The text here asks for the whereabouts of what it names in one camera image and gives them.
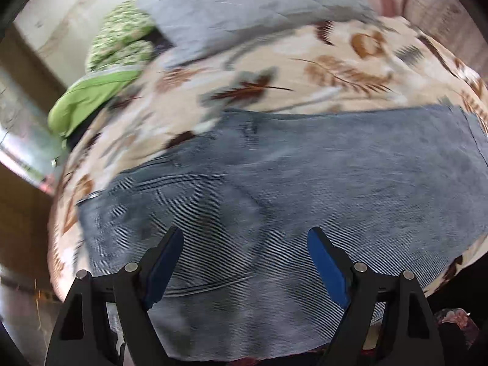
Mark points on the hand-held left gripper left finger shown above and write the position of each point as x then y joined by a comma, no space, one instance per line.
163,267

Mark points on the dark floral cloth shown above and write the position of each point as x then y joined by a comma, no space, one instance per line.
455,324

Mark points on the lime green quilt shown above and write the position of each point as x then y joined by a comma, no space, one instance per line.
84,99

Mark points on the grey pillow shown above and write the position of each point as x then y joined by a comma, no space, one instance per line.
247,3

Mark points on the grey denim garment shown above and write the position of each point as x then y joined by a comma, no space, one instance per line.
267,179

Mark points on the striped beige cushion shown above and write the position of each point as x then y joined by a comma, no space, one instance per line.
430,7

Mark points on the leaf print fleece blanket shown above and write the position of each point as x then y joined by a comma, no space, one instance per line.
267,68

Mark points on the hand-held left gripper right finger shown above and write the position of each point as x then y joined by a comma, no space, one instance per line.
328,267

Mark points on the green patterned pillow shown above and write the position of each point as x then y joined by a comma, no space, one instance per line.
118,42

